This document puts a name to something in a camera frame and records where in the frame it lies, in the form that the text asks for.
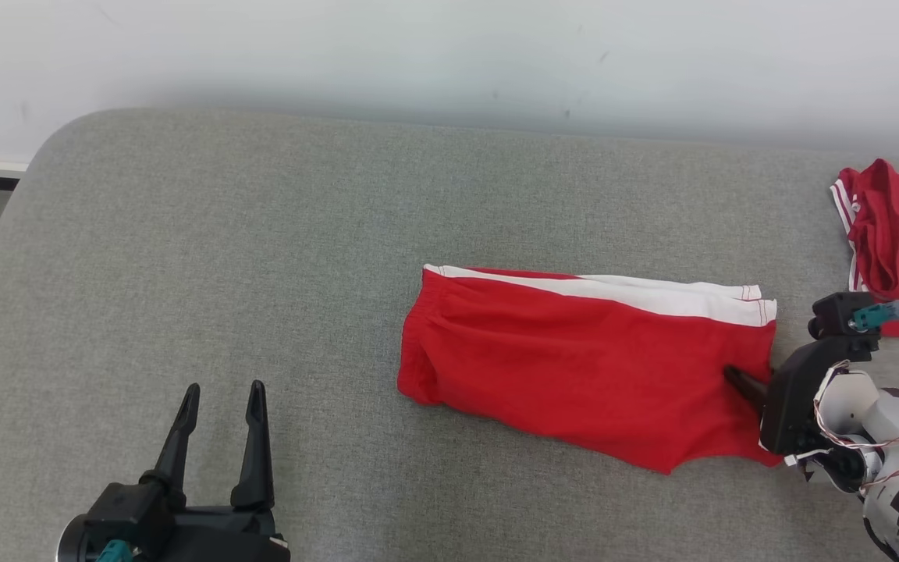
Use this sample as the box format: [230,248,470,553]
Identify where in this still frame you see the teal right camera cable connector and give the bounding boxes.
[847,300,899,333]

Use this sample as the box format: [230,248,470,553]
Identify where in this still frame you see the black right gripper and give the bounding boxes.
[724,336,881,456]

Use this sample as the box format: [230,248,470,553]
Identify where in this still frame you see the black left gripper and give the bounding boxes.
[137,380,291,562]

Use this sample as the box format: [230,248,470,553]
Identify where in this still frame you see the red shorts white stripe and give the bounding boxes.
[397,264,782,475]

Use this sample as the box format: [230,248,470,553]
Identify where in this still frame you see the teal left camera cable connector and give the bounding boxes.
[98,539,142,562]

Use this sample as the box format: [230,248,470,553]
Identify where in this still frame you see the twisted red white wires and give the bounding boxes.
[784,361,899,493]

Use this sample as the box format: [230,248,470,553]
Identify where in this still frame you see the teal camera cable connector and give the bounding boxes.
[847,300,899,333]
[98,539,142,562]

